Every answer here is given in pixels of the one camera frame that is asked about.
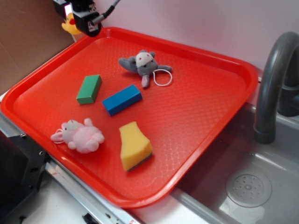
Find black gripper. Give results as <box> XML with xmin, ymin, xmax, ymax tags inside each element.
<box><xmin>53</xmin><ymin>0</ymin><xmax>101</xmax><ymax>37</ymax></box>

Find yellow rubber duck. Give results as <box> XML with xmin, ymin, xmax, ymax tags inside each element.
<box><xmin>61</xmin><ymin>13</ymin><xmax>81</xmax><ymax>35</ymax></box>

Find brown cardboard panel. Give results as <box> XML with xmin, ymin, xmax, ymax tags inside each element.
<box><xmin>0</xmin><ymin>0</ymin><xmax>84</xmax><ymax>94</ymax></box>

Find green rectangular block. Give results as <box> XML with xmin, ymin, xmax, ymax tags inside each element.
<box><xmin>76</xmin><ymin>75</ymin><xmax>102</xmax><ymax>105</ymax></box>

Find grey plush mouse toy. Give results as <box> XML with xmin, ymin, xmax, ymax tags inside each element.
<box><xmin>118</xmin><ymin>50</ymin><xmax>172</xmax><ymax>89</ymax></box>

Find blue rectangular block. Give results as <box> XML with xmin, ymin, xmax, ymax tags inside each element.
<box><xmin>102</xmin><ymin>85</ymin><xmax>142</xmax><ymax>116</ymax></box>

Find red plastic tray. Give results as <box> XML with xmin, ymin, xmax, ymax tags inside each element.
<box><xmin>1</xmin><ymin>28</ymin><xmax>258</xmax><ymax>209</ymax></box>

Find pink plush bunny toy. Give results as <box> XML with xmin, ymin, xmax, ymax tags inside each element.
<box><xmin>50</xmin><ymin>118</ymin><xmax>105</xmax><ymax>154</ymax></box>

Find yellow sponge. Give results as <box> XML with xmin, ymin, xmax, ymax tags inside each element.
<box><xmin>119</xmin><ymin>121</ymin><xmax>153</xmax><ymax>171</ymax></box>

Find grey toy faucet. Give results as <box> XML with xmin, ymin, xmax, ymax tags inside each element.
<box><xmin>254</xmin><ymin>32</ymin><xmax>299</xmax><ymax>144</ymax></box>

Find grey plastic sink basin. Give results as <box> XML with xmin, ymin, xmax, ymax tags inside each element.
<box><xmin>172</xmin><ymin>104</ymin><xmax>299</xmax><ymax>224</ymax></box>

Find sink drain cover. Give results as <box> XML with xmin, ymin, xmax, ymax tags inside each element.
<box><xmin>226</xmin><ymin>169</ymin><xmax>272</xmax><ymax>208</ymax></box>

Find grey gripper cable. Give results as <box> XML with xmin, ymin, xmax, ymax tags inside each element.
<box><xmin>91</xmin><ymin>0</ymin><xmax>121</xmax><ymax>26</ymax></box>

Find black metal bracket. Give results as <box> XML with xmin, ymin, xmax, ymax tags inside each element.
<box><xmin>0</xmin><ymin>133</ymin><xmax>48</xmax><ymax>219</ymax></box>

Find silver metal rail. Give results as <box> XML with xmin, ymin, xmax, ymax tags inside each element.
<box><xmin>0</xmin><ymin>112</ymin><xmax>143</xmax><ymax>224</ymax></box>

